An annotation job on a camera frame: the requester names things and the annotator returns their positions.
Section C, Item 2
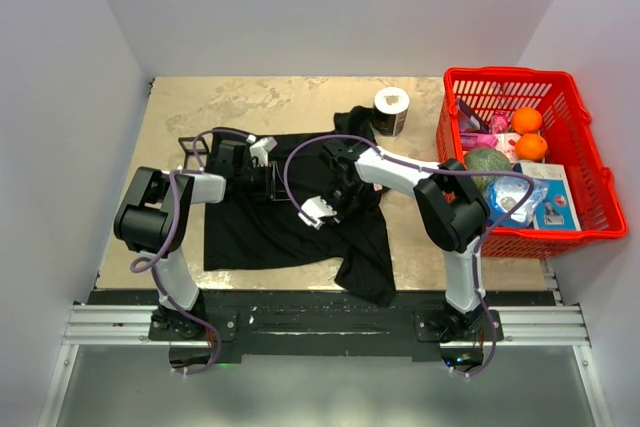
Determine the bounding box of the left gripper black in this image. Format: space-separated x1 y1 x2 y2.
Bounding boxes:
235 161 293 201

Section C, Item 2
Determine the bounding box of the black garment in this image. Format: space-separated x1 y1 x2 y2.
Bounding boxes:
203 106 396 306

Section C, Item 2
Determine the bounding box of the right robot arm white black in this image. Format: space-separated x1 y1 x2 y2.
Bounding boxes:
320 140 489 342

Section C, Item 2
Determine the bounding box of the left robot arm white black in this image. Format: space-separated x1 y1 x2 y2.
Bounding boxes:
113 135 279 340

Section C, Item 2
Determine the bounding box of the toilet paper roll dark wrapper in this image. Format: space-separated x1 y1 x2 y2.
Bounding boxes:
372 87 410 136

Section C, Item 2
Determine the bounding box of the purple box in basket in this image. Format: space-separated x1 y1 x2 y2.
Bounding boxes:
456 98 490 134

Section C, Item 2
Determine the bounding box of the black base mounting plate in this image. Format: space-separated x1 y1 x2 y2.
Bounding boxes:
149 291 504 367

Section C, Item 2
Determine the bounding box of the green melon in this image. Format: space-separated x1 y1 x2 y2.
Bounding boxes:
464 147 512 194

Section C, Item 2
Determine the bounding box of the pink snack packet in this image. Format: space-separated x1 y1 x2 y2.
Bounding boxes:
460 112 520 157

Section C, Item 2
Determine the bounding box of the lower orange fruit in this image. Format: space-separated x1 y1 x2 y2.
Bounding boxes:
514 133 548 162

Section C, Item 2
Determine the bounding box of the orange fruit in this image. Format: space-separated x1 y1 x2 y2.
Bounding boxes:
514 133 548 162
511 106 543 135

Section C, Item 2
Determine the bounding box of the upper orange fruit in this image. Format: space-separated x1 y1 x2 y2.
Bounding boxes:
511 106 543 135

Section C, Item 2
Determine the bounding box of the white blue booklet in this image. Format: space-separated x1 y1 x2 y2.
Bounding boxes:
515 161 581 231

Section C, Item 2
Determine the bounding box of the red plastic basket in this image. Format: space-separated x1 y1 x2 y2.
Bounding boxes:
435 66 628 259

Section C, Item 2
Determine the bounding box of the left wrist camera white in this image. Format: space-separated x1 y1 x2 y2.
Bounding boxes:
248 135 277 163

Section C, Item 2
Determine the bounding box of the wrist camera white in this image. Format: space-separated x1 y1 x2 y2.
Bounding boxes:
298 196 340 230
248 135 277 163

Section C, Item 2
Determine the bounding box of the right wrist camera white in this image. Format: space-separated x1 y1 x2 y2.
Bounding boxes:
298 196 340 230

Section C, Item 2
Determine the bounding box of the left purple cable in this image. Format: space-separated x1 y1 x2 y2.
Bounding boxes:
129 126 257 378

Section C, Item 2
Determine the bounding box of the purple cable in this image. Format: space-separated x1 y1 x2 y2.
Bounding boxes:
282 133 537 378
129 126 257 378

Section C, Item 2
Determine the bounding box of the black wire frame stand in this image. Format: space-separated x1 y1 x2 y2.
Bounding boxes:
178 135 211 170

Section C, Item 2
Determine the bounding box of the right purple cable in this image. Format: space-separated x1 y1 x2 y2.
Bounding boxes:
282 133 537 378

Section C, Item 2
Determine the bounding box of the aluminium rail frame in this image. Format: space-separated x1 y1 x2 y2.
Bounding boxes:
38 266 613 426

